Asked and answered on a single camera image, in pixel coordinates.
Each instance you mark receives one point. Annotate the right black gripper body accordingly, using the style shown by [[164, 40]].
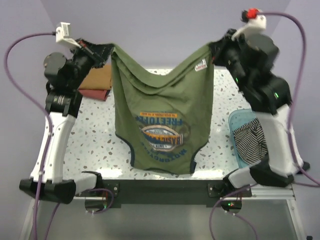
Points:
[[227, 55]]

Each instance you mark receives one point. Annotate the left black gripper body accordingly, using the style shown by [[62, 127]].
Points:
[[84, 59]]

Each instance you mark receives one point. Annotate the olive green tank top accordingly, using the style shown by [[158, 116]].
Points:
[[164, 119]]

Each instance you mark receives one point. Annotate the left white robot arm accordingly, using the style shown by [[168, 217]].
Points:
[[62, 104]]

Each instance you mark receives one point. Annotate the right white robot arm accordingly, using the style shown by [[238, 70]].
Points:
[[271, 106]]

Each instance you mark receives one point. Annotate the mustard folded tank top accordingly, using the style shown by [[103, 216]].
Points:
[[98, 79]]

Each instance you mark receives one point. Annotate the salmon red folded tank top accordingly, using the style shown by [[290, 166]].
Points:
[[95, 94]]

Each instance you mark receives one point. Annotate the striped black white tank top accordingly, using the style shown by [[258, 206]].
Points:
[[250, 142]]

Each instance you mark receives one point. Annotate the blue translucent plastic bin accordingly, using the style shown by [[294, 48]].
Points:
[[237, 119]]

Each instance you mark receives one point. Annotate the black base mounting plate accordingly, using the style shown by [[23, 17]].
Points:
[[160, 192]]

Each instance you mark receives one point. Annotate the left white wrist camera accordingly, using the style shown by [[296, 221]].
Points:
[[63, 36]]

